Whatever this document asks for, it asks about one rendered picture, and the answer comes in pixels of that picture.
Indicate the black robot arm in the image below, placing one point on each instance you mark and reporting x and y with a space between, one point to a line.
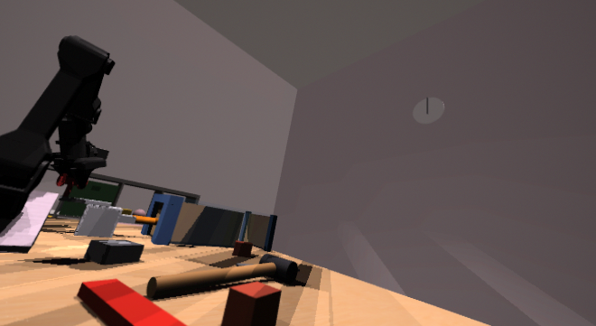
70 102

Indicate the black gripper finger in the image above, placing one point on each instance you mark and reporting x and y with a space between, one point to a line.
64 168
81 176

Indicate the hammer with wooden handle and dark head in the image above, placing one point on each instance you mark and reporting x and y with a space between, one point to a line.
274 266

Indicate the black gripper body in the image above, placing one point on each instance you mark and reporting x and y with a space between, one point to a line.
74 150

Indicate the red flat bar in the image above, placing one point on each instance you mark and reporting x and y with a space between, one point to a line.
118 305

